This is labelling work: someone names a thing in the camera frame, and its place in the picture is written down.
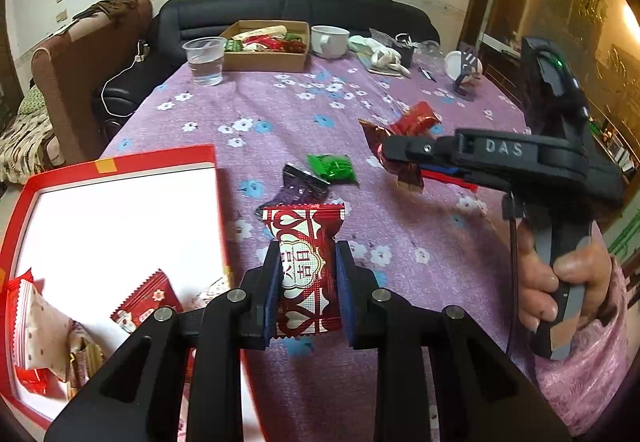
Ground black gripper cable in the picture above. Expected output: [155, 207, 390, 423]
[502, 192, 546, 383]

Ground brown armchair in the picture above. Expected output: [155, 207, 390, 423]
[31, 0, 153, 168]

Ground red white heart candy packet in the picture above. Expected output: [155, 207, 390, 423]
[261, 203, 347, 339]

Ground white charger cable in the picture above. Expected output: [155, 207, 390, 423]
[100, 39, 151, 115]

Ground assorted packets heap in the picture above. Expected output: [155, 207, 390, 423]
[225, 24, 307, 54]

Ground flat red candy strip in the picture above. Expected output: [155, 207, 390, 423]
[420, 166, 478, 193]

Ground green foil candy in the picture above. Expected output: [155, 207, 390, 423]
[306, 153, 360, 185]

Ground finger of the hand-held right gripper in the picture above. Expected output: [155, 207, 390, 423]
[381, 134, 460, 168]

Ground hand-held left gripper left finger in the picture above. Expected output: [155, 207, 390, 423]
[44, 239, 283, 442]

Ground person's right hand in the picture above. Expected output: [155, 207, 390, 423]
[515, 222, 613, 338]

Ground clear cup with water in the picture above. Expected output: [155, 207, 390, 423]
[181, 36, 228, 87]

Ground bright red foil candy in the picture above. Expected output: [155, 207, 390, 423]
[389, 101, 444, 137]

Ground green white carton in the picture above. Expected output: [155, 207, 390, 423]
[602, 217, 640, 263]

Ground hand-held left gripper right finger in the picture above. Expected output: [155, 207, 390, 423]
[334, 239, 573, 442]

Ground red packet white flowers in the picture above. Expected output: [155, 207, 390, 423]
[110, 269, 185, 334]

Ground red cardboard box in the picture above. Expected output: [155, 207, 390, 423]
[0, 144, 236, 442]

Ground purple floral tablecloth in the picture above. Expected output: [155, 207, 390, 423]
[100, 49, 571, 442]

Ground white packet red edges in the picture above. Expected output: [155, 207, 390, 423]
[7, 267, 76, 383]

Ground black leather sofa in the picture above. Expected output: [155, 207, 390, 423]
[92, 0, 441, 133]

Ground black phone stand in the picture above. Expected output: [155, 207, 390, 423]
[452, 47, 480, 102]

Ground person's right forearm pink sleeve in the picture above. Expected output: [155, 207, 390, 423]
[537, 262, 633, 438]

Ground dark red gold foil candy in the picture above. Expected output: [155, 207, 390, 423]
[359, 118, 426, 194]

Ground dark cloth on armchair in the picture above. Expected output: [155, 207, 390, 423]
[72, 0, 141, 23]

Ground small red candy packet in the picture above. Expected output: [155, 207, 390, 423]
[12, 364, 51, 395]

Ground patterned blanket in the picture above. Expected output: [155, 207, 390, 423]
[0, 84, 66, 183]

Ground white patterned candy packet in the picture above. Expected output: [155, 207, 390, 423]
[192, 277, 232, 310]

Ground purple foil candy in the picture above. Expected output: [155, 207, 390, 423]
[255, 163, 331, 223]

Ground brown cardboard box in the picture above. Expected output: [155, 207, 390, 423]
[220, 20, 312, 73]

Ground small gold candy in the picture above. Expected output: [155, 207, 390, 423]
[67, 322, 106, 398]

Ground white ceramic cup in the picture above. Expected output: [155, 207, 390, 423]
[311, 25, 350, 59]

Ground small black box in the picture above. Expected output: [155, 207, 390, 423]
[395, 34, 417, 68]

